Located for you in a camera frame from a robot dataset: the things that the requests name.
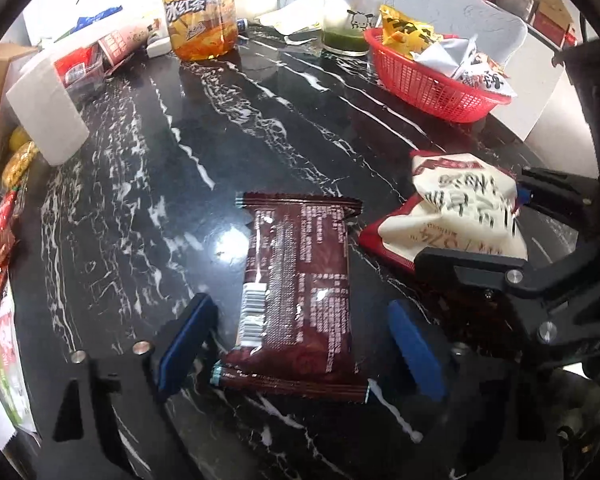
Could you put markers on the white peanut snack packet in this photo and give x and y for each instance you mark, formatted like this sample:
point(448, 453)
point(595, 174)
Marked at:
point(485, 80)

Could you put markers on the red plastic basket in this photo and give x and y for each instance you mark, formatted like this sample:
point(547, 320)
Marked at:
point(430, 90)

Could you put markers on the clear plastic container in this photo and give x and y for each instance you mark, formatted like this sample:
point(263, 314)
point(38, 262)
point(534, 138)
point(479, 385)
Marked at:
point(82, 72)

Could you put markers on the red and white snack bag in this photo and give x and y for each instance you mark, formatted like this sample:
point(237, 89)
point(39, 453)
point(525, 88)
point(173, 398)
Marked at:
point(455, 210)

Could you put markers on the pink and white paper cup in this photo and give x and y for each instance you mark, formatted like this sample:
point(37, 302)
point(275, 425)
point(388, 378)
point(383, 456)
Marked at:
point(127, 42)

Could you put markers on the white fridge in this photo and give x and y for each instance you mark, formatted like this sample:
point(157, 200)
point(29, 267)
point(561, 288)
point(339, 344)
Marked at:
point(55, 5)

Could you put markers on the iced tea bottle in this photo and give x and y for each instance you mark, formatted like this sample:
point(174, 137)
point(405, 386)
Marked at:
point(200, 15)

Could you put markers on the glass cup with green drink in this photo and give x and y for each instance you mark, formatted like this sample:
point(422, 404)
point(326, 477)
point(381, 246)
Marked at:
point(350, 25)

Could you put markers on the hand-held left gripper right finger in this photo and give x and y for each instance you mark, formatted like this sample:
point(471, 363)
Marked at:
point(417, 350)

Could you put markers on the white silver snack packet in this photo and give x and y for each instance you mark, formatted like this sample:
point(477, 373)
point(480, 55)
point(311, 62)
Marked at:
point(445, 55)

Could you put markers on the dark brown snack packet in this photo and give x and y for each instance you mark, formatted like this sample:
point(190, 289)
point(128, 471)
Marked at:
point(300, 285)

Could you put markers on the cardboard box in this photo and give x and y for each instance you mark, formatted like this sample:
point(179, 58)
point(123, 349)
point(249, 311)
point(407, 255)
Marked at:
point(0, 100)

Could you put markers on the small white box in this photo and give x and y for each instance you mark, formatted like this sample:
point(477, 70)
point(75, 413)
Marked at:
point(159, 46)

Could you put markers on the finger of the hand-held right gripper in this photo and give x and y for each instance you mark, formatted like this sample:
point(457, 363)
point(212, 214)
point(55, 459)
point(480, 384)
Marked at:
point(555, 192)
point(480, 270)

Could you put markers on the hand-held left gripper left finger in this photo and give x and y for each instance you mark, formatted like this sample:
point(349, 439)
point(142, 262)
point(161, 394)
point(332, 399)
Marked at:
point(187, 340)

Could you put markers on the red snack packet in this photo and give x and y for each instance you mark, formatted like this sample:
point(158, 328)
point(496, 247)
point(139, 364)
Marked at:
point(5, 222)

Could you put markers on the yellow lemon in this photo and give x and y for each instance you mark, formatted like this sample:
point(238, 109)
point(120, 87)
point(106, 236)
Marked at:
point(19, 140)

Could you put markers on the smiley print paper bag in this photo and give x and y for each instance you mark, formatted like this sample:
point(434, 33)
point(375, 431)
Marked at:
point(290, 22)

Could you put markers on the golden snack packet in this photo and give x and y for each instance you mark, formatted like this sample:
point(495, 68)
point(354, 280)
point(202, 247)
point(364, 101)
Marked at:
point(19, 165)

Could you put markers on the green and pink packet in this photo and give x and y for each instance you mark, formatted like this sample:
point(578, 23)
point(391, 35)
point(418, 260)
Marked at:
point(12, 370)

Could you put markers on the blue printed packet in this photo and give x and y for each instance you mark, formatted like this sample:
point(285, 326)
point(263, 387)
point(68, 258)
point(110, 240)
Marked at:
point(100, 20)

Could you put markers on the yellow snack packet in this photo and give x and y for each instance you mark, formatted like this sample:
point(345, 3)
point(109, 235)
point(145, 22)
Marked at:
point(405, 30)

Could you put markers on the red box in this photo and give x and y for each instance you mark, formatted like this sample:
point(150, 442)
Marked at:
point(555, 30)

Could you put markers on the white paper towel roll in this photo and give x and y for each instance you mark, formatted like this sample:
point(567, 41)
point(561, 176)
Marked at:
point(45, 110)

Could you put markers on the small cardboard carton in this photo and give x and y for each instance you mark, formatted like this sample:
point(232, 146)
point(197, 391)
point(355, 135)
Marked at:
point(552, 5)

